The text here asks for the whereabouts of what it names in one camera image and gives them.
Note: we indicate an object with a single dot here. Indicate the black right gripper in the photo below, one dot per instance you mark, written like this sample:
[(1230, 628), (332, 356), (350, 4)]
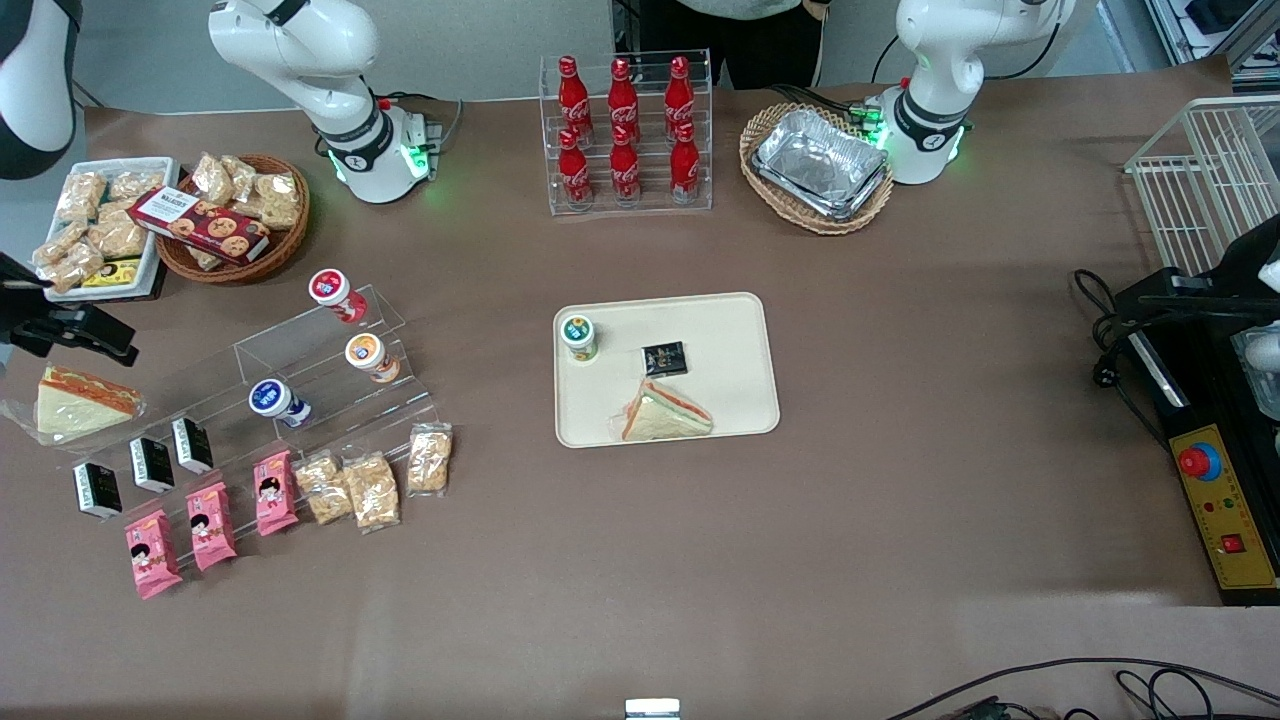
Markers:
[(30, 330)]

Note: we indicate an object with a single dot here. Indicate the green-lid gum bottle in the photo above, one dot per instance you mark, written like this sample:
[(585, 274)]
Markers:
[(579, 337)]

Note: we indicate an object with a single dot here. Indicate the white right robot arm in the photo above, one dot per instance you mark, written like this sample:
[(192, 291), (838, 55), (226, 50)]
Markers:
[(300, 45)]

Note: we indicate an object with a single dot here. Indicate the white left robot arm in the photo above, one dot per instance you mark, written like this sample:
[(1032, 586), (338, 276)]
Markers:
[(940, 60)]

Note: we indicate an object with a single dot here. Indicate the blue-lid gum bottle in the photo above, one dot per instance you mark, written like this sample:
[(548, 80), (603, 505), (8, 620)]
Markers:
[(276, 401)]

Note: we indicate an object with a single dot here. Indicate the red-lid gum bottle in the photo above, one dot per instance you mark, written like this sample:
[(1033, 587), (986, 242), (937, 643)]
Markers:
[(335, 293)]

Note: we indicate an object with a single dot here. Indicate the orange-lid gum bottle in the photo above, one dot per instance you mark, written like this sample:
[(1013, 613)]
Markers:
[(370, 357)]

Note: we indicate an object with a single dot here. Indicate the beige plastic tray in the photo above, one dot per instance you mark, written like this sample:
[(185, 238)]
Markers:
[(730, 340)]

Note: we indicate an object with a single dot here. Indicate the yellow snack packet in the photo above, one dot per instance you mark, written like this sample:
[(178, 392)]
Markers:
[(115, 274)]

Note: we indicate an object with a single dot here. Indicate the wrapped triangle sandwich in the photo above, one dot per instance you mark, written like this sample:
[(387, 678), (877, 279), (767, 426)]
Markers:
[(75, 405), (665, 415)]

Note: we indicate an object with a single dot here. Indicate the clear-wrapped cereal bar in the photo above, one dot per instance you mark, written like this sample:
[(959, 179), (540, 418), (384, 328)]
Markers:
[(278, 214), (372, 493), (204, 259), (278, 186), (430, 460), (82, 192), (75, 270), (118, 233), (323, 489), (58, 245), (212, 178), (138, 185), (240, 170)]

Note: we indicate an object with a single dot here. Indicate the small black carton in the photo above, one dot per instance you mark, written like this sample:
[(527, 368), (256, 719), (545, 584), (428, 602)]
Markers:
[(98, 489), (192, 445), (152, 465)]

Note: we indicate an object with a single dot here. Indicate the red cookie box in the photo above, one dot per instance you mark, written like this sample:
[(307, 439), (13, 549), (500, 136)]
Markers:
[(205, 225)]

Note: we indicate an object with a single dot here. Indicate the white plastic bin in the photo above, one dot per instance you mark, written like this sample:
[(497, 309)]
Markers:
[(150, 165)]

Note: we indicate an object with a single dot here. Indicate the dark brown wicker basket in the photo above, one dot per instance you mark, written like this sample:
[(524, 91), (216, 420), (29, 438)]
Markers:
[(285, 245)]

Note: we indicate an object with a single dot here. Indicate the pink snack packet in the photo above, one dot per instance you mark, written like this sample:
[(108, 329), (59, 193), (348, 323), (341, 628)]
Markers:
[(211, 527), (152, 555), (275, 493)]

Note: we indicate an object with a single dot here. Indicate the clear acrylic tiered stand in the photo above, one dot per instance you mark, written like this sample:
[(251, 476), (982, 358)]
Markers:
[(330, 415)]

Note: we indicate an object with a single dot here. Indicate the red cola bottle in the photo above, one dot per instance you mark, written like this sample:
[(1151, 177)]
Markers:
[(622, 92), (574, 172), (625, 170), (679, 90), (571, 90), (685, 165)]

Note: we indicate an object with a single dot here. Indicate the small black snack packet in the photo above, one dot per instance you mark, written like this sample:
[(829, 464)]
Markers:
[(664, 358)]

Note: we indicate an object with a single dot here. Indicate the clear acrylic bottle rack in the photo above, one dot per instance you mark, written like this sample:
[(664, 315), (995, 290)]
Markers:
[(648, 205)]

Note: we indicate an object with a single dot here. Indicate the light tan wicker basket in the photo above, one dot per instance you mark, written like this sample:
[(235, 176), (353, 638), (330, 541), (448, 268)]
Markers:
[(770, 205)]

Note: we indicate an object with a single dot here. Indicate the person in grey shirt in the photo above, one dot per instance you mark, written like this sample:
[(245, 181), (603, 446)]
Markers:
[(740, 40)]

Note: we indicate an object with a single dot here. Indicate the aluminium foil container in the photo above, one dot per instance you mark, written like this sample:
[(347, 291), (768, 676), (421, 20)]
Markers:
[(820, 165)]

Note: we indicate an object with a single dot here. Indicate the red emergency stop button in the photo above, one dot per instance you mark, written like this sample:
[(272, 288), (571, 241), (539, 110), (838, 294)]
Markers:
[(1198, 462)]

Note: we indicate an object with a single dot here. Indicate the black control box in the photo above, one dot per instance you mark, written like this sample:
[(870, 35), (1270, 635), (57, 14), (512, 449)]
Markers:
[(1215, 380)]

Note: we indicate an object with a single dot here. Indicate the black angled device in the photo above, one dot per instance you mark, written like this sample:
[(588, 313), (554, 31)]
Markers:
[(1250, 255)]

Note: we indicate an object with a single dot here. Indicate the red rocker switch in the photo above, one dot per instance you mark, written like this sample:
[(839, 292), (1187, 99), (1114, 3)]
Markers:
[(1232, 544)]

